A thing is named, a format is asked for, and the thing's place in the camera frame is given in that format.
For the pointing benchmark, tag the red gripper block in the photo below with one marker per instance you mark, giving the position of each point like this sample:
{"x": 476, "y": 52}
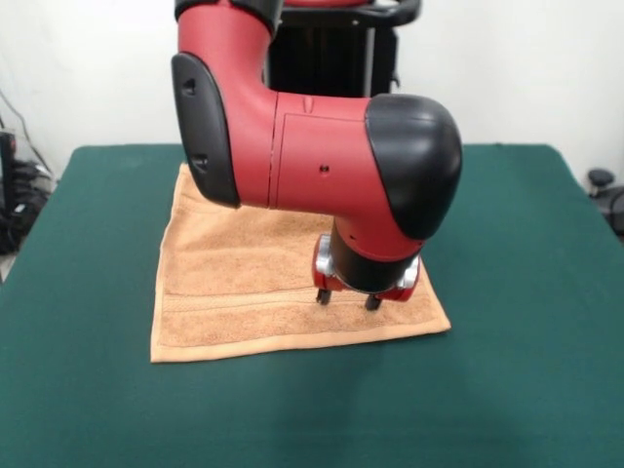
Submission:
{"x": 324, "y": 282}

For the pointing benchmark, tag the tan terry towel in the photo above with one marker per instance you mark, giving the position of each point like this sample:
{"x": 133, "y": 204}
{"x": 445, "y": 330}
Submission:
{"x": 234, "y": 302}

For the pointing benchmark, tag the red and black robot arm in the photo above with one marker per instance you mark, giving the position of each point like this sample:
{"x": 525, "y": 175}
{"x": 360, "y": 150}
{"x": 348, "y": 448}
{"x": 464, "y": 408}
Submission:
{"x": 317, "y": 156}

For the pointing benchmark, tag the dark green table cloth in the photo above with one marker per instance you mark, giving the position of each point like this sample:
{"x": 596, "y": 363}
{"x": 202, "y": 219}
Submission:
{"x": 487, "y": 390}

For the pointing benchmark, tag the gray stand base black knob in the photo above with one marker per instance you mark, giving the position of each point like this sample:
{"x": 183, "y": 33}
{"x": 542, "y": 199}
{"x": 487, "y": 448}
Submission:
{"x": 601, "y": 177}

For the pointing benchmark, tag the black box with red light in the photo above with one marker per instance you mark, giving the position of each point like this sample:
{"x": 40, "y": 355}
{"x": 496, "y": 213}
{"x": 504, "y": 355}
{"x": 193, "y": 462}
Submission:
{"x": 8, "y": 170}

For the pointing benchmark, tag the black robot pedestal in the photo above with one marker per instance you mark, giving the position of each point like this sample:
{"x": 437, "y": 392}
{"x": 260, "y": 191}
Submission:
{"x": 336, "y": 49}

